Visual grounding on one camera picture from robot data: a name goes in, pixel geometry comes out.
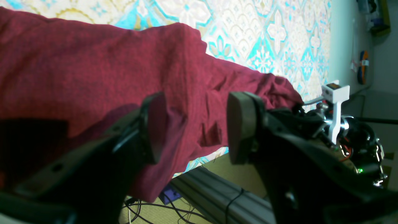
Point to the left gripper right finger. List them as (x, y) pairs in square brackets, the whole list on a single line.
[(306, 184)]

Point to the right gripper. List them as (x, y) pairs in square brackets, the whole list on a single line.
[(314, 124)]

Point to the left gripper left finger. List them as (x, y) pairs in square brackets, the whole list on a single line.
[(89, 183)]

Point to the dark red t-shirt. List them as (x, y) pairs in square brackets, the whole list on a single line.
[(65, 82)]

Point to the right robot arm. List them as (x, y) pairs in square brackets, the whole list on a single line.
[(357, 145)]

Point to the patterned tile tablecloth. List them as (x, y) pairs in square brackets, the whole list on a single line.
[(289, 38)]

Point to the grey aluminium table rail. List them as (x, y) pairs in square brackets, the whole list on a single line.
[(221, 201)]

